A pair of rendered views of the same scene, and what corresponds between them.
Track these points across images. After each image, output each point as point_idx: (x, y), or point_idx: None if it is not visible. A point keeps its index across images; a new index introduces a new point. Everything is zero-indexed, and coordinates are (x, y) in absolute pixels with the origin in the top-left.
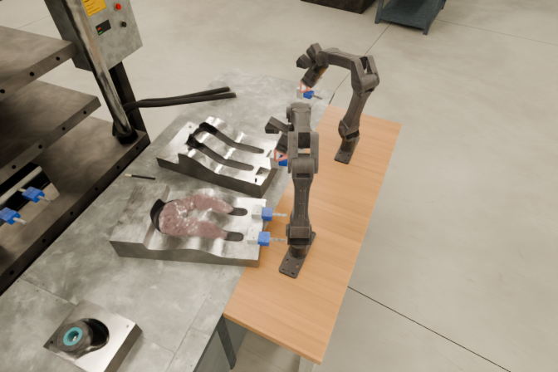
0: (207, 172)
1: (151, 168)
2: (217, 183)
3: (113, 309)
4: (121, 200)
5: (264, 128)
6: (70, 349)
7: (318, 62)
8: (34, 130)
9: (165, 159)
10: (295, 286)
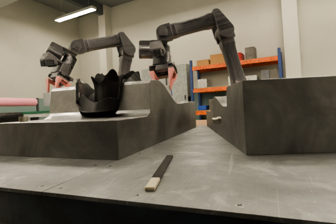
0: (172, 110)
1: (121, 165)
2: (179, 130)
3: None
4: (284, 174)
5: (158, 50)
6: None
7: (78, 49)
8: None
9: (129, 118)
10: None
